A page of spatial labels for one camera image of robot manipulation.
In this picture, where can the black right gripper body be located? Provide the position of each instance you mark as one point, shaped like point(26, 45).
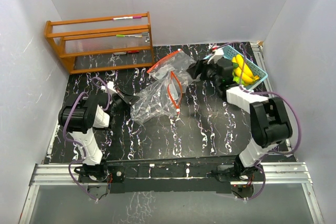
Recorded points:
point(208, 71)

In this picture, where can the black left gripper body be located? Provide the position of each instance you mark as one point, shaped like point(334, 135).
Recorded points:
point(119, 103)

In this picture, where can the clear zip bag red seal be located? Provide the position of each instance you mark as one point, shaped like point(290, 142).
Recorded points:
point(177, 62)

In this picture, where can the clear bag with green food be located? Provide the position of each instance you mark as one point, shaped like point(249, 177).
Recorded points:
point(161, 98)

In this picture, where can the yellow fake banana bunch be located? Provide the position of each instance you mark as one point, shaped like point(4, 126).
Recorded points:
point(243, 71)

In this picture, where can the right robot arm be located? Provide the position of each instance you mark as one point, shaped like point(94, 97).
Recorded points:
point(269, 122)

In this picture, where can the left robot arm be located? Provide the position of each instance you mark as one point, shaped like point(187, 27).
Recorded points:
point(80, 115)

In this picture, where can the light blue plastic basket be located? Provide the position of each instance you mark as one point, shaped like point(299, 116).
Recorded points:
point(230, 52)

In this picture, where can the orange wooden rack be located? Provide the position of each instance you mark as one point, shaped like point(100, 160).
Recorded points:
point(106, 36)

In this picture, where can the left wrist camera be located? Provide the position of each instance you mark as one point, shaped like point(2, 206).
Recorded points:
point(108, 87)

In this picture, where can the aluminium frame rail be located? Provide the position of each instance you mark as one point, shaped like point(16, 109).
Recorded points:
point(275, 172)

